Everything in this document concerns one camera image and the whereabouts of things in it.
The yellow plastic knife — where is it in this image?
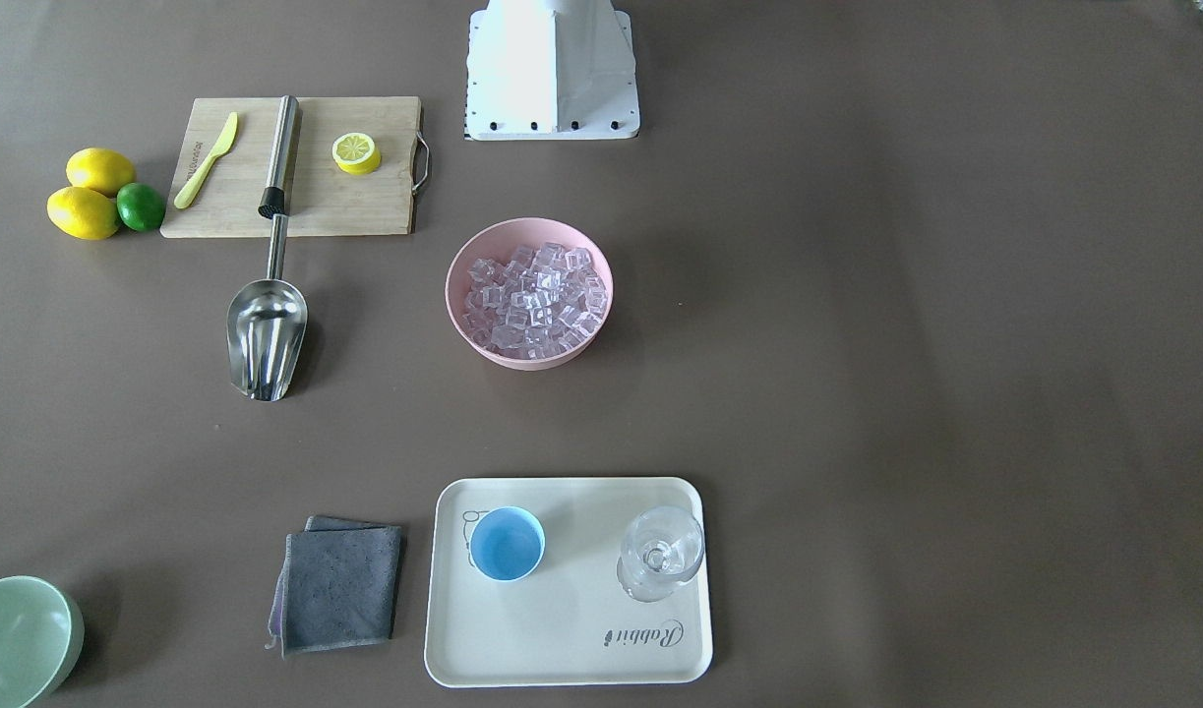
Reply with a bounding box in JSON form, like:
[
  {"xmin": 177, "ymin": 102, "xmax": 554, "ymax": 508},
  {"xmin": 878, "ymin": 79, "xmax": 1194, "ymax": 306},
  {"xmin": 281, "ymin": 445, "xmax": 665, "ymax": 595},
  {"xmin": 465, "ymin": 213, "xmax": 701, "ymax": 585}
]
[{"xmin": 173, "ymin": 112, "xmax": 241, "ymax": 210}]

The clear wine glass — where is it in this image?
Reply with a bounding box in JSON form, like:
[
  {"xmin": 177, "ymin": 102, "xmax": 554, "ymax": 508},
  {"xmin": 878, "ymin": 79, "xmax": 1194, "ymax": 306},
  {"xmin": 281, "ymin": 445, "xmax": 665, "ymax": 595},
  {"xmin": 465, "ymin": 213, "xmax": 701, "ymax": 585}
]
[{"xmin": 616, "ymin": 505, "xmax": 707, "ymax": 602}]

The yellow lemon lower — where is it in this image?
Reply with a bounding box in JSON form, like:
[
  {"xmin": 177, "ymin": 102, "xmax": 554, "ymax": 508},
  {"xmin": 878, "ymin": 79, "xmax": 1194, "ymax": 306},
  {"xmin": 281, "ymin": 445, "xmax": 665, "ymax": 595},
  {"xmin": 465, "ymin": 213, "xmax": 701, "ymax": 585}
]
[{"xmin": 46, "ymin": 188, "xmax": 122, "ymax": 239}]

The green lime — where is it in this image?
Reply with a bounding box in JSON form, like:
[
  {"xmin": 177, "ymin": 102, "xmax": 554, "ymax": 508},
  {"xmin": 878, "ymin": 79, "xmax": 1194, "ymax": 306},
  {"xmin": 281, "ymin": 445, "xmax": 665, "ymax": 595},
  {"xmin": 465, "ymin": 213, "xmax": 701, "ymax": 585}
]
[{"xmin": 115, "ymin": 182, "xmax": 166, "ymax": 232}]

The bamboo cutting board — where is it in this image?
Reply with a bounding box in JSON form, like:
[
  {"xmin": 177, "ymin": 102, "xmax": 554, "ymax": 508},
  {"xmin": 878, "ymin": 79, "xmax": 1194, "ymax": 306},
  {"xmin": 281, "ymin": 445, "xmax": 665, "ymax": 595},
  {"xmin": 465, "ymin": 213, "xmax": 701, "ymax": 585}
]
[{"xmin": 160, "ymin": 95, "xmax": 423, "ymax": 239}]

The grey folded cloth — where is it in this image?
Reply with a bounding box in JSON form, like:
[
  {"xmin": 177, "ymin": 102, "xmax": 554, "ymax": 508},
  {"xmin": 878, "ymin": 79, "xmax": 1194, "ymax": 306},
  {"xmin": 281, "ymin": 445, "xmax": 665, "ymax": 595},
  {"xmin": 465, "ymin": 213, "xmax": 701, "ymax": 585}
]
[{"xmin": 267, "ymin": 514, "xmax": 404, "ymax": 656}]

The blue plastic cup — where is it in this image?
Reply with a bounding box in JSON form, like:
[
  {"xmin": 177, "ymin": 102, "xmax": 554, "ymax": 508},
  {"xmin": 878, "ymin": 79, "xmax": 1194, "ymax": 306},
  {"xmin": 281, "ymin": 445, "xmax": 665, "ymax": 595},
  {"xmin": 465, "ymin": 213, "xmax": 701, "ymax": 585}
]
[{"xmin": 469, "ymin": 506, "xmax": 546, "ymax": 582}]

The pile of clear ice cubes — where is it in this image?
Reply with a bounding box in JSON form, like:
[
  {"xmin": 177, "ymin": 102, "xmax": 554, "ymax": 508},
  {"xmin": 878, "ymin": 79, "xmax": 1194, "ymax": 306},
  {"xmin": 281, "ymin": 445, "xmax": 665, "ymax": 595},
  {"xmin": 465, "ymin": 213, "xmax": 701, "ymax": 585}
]
[{"xmin": 460, "ymin": 243, "xmax": 611, "ymax": 359}]

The yellow lemon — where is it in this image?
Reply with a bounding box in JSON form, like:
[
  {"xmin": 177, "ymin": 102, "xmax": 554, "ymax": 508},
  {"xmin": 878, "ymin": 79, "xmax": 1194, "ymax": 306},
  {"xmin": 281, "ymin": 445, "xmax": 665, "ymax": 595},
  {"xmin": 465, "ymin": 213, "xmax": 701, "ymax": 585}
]
[
  {"xmin": 46, "ymin": 188, "xmax": 122, "ymax": 239},
  {"xmin": 65, "ymin": 147, "xmax": 137, "ymax": 198}
]

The cream serving tray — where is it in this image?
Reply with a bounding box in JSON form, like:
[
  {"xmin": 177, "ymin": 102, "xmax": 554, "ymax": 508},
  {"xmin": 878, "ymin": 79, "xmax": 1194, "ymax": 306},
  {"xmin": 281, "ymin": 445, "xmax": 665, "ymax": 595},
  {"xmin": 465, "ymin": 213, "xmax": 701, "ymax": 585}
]
[{"xmin": 423, "ymin": 476, "xmax": 715, "ymax": 688}]

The steel muddler with black tip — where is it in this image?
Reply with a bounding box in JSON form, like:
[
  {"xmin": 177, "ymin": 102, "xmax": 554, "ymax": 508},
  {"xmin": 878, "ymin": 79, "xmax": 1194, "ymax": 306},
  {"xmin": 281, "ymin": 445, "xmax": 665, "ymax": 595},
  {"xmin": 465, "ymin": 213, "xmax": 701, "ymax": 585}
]
[{"xmin": 257, "ymin": 95, "xmax": 300, "ymax": 219}]

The mint green bowl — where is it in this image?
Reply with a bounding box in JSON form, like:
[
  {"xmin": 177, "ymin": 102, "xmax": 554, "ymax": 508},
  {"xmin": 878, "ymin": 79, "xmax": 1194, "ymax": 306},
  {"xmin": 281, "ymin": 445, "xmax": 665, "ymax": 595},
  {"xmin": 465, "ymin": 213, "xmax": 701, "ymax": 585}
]
[{"xmin": 0, "ymin": 575, "xmax": 85, "ymax": 707}]

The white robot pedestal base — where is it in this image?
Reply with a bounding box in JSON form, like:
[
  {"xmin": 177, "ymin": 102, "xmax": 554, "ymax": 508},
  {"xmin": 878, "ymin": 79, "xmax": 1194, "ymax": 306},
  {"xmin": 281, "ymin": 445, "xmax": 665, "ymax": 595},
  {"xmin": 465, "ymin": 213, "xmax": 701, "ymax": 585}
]
[{"xmin": 463, "ymin": 1, "xmax": 641, "ymax": 141}]

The steel ice scoop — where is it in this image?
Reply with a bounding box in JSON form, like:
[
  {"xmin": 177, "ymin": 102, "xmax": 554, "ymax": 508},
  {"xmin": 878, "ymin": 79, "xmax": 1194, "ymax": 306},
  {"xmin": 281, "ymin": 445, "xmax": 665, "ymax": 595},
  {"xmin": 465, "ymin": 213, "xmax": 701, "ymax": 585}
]
[{"xmin": 226, "ymin": 214, "xmax": 308, "ymax": 401}]

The half lemon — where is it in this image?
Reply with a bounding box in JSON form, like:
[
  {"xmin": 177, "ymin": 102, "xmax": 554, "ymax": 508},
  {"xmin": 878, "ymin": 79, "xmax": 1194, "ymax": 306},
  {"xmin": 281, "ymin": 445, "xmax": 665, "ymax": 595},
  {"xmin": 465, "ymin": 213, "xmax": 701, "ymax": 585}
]
[{"xmin": 331, "ymin": 133, "xmax": 383, "ymax": 175}]

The yellow lemon upper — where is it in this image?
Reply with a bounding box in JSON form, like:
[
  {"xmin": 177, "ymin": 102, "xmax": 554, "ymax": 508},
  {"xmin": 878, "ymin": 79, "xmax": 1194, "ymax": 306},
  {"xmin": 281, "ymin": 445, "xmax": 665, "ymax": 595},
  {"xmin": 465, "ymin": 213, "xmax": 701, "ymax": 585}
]
[{"xmin": 65, "ymin": 147, "xmax": 137, "ymax": 198}]

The pink bowl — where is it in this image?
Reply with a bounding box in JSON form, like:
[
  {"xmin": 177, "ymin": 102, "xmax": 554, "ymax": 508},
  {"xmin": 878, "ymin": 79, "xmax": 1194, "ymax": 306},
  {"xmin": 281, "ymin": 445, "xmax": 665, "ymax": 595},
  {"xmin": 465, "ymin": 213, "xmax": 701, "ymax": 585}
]
[{"xmin": 445, "ymin": 218, "xmax": 615, "ymax": 371}]

